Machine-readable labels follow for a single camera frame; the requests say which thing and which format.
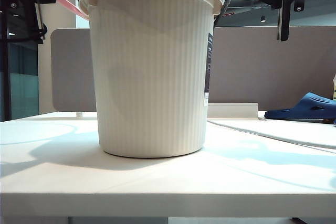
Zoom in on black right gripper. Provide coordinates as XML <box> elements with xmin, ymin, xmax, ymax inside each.
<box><xmin>227</xmin><ymin>0</ymin><xmax>336</xmax><ymax>42</ymax></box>

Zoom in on white partition base trim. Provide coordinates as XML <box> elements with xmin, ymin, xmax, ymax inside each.
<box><xmin>207</xmin><ymin>102</ymin><xmax>259</xmax><ymax>119</ymax></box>

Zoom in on white cable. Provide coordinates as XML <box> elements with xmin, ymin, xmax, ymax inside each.
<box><xmin>207</xmin><ymin>120</ymin><xmax>336</xmax><ymax>150</ymax></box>

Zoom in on blue rubber clog slipper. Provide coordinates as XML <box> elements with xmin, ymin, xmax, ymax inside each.
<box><xmin>264</xmin><ymin>92</ymin><xmax>336</xmax><ymax>125</ymax></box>

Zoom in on dark framed glass wall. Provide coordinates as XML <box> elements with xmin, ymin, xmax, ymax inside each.
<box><xmin>0</xmin><ymin>11</ymin><xmax>39</xmax><ymax>122</ymax></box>

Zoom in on dark product label sticker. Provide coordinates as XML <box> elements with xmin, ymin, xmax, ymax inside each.
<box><xmin>204</xmin><ymin>32</ymin><xmax>214</xmax><ymax>108</ymax></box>

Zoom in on pink ring lid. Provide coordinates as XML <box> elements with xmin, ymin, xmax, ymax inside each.
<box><xmin>57</xmin><ymin>0</ymin><xmax>89</xmax><ymax>18</ymax></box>

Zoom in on white ribbed plastic trash can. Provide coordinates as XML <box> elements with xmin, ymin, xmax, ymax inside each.
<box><xmin>78</xmin><ymin>0</ymin><xmax>224</xmax><ymax>159</ymax></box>

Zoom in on white round building column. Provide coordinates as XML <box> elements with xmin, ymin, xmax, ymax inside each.
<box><xmin>36</xmin><ymin>1</ymin><xmax>91</xmax><ymax>114</ymax></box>

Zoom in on grey rounded desk divider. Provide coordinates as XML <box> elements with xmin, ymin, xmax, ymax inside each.
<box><xmin>50</xmin><ymin>28</ymin><xmax>98</xmax><ymax>112</ymax></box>

